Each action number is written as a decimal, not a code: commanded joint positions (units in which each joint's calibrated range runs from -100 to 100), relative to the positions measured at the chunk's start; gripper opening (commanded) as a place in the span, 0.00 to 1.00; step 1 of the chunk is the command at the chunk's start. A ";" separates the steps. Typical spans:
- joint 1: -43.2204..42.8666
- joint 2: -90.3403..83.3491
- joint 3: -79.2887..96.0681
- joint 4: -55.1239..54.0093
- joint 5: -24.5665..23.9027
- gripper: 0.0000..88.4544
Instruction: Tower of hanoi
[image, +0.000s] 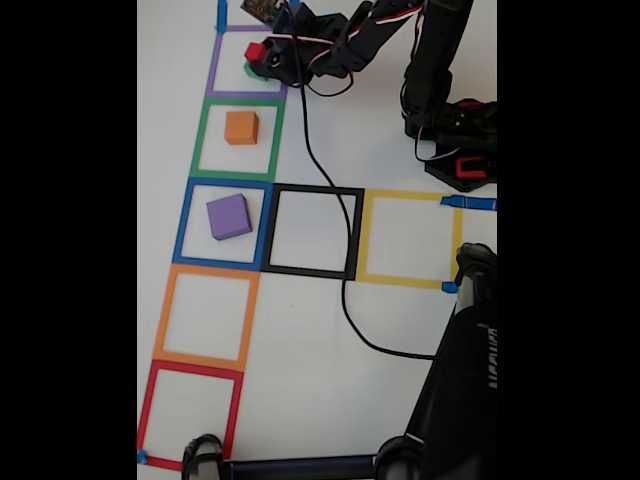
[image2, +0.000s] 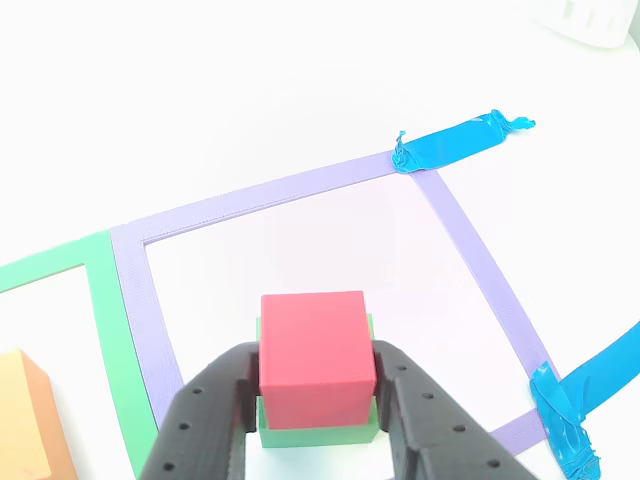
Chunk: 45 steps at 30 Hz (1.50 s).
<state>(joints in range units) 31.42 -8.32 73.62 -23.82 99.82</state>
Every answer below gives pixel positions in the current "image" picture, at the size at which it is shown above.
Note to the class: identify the green square block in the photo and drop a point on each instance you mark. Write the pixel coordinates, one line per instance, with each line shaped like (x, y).
(248, 71)

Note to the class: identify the small red cube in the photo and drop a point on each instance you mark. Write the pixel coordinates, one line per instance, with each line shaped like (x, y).
(256, 51)

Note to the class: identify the orange square block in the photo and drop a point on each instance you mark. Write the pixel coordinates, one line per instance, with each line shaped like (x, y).
(241, 127)

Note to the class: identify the large purple square block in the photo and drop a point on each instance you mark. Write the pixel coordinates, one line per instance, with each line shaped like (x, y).
(227, 217)

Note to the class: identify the blue tape strip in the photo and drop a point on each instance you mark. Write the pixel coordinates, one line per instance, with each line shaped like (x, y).
(222, 12)
(142, 456)
(449, 287)
(475, 203)

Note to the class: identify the black tripod stand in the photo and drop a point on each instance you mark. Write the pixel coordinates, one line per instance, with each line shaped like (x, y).
(450, 400)

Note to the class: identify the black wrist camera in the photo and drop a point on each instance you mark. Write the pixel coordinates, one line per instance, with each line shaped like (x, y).
(290, 65)

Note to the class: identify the purple square frame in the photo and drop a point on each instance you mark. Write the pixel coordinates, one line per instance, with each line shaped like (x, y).
(247, 94)

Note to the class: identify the green square frame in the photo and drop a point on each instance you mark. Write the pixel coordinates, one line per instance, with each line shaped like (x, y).
(232, 175)

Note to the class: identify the blue square frame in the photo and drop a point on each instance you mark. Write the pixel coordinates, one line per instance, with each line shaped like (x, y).
(220, 262)

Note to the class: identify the black square frame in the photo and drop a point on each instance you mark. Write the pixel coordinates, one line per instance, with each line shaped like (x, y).
(310, 273)

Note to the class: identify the yellow square frame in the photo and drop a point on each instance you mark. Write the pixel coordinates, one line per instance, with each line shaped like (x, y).
(400, 281)

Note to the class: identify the orange square frame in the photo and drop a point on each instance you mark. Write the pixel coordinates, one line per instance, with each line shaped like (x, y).
(200, 361)

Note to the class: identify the red square frame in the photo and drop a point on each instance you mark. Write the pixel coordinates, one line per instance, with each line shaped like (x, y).
(192, 369)

